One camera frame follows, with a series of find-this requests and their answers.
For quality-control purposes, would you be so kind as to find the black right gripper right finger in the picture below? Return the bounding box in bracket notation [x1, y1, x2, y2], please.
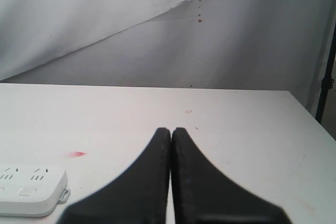
[171, 127, 291, 223]

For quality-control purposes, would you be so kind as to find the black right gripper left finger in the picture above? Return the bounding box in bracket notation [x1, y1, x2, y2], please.
[58, 127, 171, 223]

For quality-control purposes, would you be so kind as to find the white five-outlet power strip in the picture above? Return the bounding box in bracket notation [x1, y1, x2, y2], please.
[1, 164, 71, 217]

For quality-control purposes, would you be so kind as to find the white backdrop cloth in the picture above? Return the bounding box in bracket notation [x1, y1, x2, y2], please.
[0, 0, 336, 91]

